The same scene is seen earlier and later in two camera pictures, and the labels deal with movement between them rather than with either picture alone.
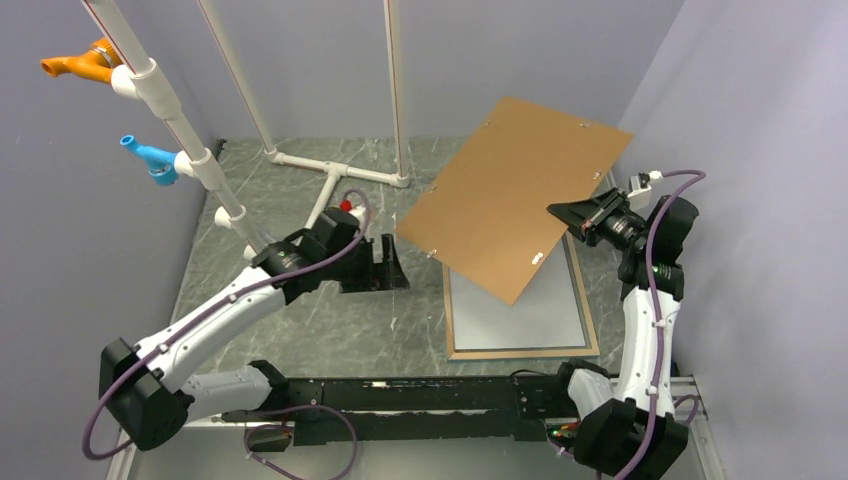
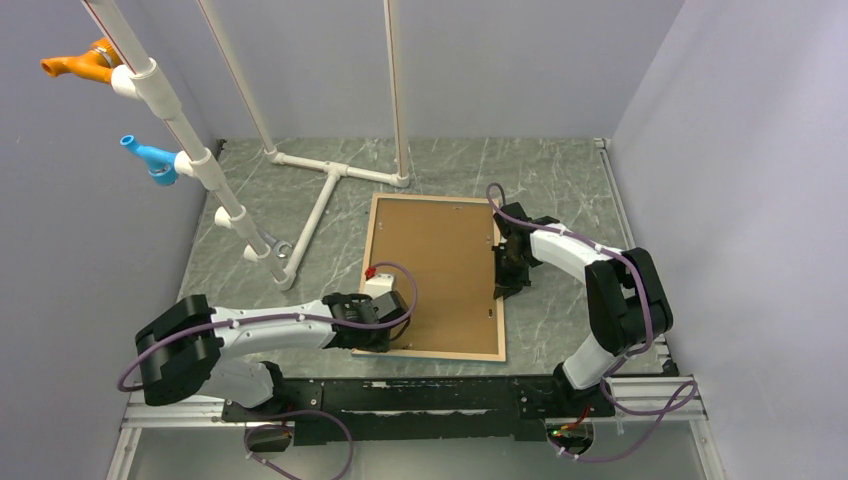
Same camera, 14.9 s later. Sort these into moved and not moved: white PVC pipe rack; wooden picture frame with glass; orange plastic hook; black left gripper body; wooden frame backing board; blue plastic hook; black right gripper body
Moved: black left gripper body; wooden picture frame with glass; black right gripper body; wooden frame backing board
Not moved: orange plastic hook; white PVC pipe rack; blue plastic hook
